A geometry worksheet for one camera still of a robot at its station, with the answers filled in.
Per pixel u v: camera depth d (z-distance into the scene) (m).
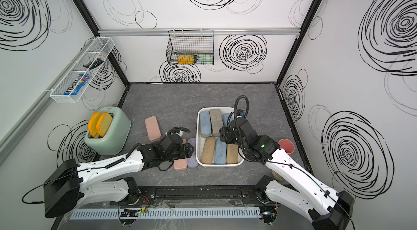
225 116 0.98
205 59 0.87
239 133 0.53
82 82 0.72
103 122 0.75
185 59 0.87
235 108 0.53
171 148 0.62
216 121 0.91
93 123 0.73
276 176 0.77
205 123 0.91
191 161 0.81
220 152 0.84
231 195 0.75
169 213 0.96
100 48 0.92
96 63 0.80
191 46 0.99
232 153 0.84
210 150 0.84
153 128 0.94
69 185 0.40
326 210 0.39
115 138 0.79
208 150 0.84
